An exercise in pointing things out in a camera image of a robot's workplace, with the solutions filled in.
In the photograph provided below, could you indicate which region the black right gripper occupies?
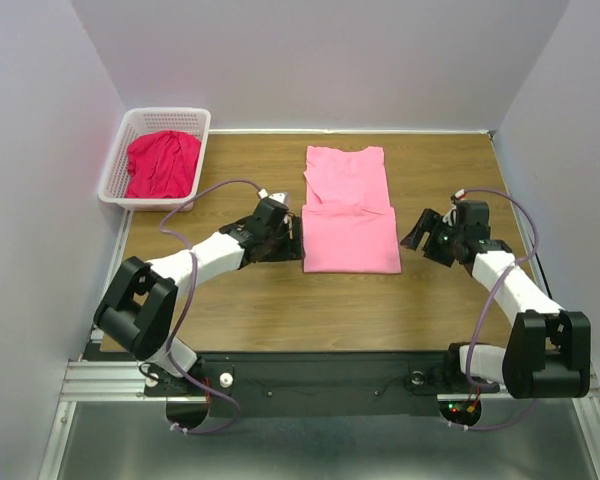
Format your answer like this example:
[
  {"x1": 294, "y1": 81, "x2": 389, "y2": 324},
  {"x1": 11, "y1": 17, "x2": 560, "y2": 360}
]
[{"x1": 399, "y1": 208, "x2": 464, "y2": 267}]

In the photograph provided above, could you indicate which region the light pink t shirt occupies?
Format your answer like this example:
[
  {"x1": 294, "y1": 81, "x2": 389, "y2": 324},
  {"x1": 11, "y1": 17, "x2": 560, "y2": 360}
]
[{"x1": 301, "y1": 146, "x2": 401, "y2": 275}]

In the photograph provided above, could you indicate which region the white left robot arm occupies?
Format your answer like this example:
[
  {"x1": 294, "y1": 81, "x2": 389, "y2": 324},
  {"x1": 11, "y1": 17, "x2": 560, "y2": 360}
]
[{"x1": 93, "y1": 192, "x2": 301, "y2": 394}]

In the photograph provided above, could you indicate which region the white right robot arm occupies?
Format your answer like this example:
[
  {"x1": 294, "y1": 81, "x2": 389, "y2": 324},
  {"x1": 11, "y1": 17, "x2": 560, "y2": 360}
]
[{"x1": 400, "y1": 199, "x2": 591, "y2": 399}]

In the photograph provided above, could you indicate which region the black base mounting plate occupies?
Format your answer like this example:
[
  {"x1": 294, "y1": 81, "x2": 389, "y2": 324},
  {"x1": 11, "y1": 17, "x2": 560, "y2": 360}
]
[{"x1": 144, "y1": 350, "x2": 472, "y2": 418}]

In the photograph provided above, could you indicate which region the magenta t shirt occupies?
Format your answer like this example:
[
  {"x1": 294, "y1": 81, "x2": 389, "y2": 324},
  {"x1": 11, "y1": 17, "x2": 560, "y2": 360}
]
[{"x1": 125, "y1": 130, "x2": 202, "y2": 199}]

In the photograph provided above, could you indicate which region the white plastic laundry basket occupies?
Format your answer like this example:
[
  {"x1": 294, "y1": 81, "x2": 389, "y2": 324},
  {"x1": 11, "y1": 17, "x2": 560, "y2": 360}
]
[{"x1": 98, "y1": 107, "x2": 211, "y2": 211}]

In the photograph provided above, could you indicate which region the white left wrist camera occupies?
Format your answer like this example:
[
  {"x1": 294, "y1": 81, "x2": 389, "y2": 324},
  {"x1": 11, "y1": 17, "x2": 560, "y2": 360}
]
[{"x1": 257, "y1": 189, "x2": 290, "y2": 206}]

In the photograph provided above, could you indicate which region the aluminium frame rail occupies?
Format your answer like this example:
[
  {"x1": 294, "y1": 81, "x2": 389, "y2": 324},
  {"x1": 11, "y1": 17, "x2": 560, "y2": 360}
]
[{"x1": 39, "y1": 209, "x2": 146, "y2": 480}]

